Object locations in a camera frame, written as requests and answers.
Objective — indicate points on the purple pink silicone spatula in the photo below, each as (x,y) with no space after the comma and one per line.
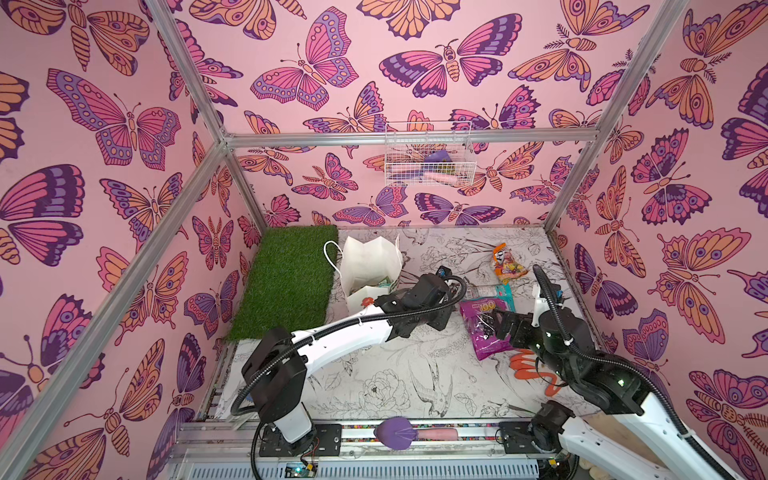
(398,433)

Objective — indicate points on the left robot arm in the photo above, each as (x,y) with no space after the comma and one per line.
(276,371)

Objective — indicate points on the clear wall basket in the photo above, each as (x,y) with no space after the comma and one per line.
(429,157)

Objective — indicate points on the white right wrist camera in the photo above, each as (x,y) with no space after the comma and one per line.
(540,302)

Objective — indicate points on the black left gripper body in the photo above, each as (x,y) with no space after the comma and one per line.
(437,320)

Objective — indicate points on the teal mint candy bag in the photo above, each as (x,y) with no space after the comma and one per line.
(504,293)

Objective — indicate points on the green artificial grass mat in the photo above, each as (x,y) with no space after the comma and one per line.
(289,284)

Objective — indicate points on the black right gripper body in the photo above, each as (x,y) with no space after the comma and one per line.
(512,324)

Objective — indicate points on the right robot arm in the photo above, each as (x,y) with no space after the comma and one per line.
(561,342)

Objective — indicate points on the white floral paper bag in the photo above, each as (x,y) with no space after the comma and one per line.
(366,270)

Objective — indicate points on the purple blackcurrant candy bag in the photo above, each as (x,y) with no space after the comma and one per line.
(482,326)

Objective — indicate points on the orange lemon candy bag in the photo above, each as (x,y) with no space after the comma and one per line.
(505,266)

